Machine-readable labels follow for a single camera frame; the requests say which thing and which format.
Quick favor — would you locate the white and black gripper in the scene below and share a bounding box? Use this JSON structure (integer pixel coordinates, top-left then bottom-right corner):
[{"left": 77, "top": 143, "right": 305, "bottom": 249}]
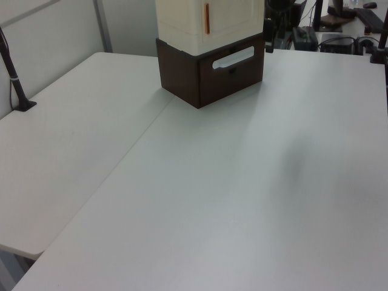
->
[{"left": 264, "top": 10, "right": 287, "bottom": 55}]

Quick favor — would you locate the cream cabinet door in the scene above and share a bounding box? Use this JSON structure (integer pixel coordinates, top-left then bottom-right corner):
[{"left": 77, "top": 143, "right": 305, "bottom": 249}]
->
[{"left": 200, "top": 0, "right": 264, "bottom": 36}]

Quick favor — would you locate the orange door handle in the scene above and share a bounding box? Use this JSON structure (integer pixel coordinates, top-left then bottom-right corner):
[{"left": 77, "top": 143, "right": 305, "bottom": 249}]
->
[{"left": 204, "top": 2, "right": 211, "bottom": 35}]

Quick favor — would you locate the cream plastic cabinet body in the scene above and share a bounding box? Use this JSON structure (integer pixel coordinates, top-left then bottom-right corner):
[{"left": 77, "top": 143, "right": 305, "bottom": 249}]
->
[{"left": 155, "top": 0, "right": 264, "bottom": 56}]

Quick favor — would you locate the black laptop screen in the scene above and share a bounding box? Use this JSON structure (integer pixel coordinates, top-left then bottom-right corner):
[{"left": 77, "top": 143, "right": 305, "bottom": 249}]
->
[{"left": 284, "top": 0, "right": 308, "bottom": 31}]

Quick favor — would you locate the black electronics box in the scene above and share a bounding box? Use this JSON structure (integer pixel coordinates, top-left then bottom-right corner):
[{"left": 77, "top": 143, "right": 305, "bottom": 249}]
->
[{"left": 292, "top": 26, "right": 319, "bottom": 51}]

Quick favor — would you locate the black monitor stand pole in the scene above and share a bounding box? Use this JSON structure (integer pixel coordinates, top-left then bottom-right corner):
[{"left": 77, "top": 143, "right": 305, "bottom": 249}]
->
[{"left": 313, "top": 0, "right": 324, "bottom": 31}]

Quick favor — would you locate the low black device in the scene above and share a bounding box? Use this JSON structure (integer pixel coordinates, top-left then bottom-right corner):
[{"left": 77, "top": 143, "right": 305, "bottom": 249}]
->
[{"left": 318, "top": 36, "right": 356, "bottom": 55}]

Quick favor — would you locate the brown wooden base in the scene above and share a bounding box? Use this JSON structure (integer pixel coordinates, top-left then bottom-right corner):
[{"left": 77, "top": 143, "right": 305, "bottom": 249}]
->
[{"left": 320, "top": 5, "right": 357, "bottom": 25}]

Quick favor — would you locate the black keyboard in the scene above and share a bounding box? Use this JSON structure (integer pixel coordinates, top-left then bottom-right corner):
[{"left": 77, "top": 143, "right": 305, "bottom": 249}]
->
[{"left": 353, "top": 7, "right": 385, "bottom": 33}]

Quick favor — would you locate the dark brown drawer box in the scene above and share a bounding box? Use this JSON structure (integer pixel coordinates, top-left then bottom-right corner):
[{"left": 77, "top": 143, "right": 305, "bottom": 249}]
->
[{"left": 155, "top": 31, "right": 264, "bottom": 109}]

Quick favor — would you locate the white drawer handle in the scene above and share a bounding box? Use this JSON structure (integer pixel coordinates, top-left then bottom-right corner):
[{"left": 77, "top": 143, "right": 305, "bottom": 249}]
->
[{"left": 212, "top": 45, "right": 256, "bottom": 72}]

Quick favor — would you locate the black clamp camera stand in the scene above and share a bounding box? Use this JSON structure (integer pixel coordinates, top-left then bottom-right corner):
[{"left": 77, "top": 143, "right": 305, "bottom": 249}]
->
[{"left": 369, "top": 16, "right": 388, "bottom": 65}]

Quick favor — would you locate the black camera stand pole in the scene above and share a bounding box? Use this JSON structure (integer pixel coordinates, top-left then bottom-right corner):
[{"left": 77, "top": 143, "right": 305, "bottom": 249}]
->
[{"left": 0, "top": 25, "right": 38, "bottom": 113}]

